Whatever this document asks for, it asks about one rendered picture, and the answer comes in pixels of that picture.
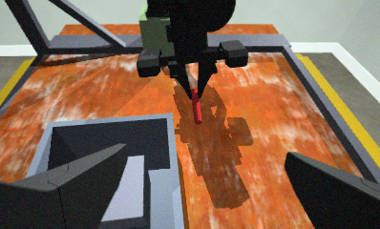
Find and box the red cylinder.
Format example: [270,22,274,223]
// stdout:
[191,89,202,125]

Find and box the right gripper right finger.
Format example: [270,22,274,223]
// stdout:
[285,152,380,229]

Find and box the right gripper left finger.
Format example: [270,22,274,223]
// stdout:
[0,143,128,229]

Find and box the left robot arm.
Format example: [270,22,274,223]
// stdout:
[146,0,236,32]

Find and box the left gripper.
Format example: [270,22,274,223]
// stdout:
[137,18,248,99]

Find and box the grey metal post with diagonal brace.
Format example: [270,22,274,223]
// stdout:
[5,0,126,54]

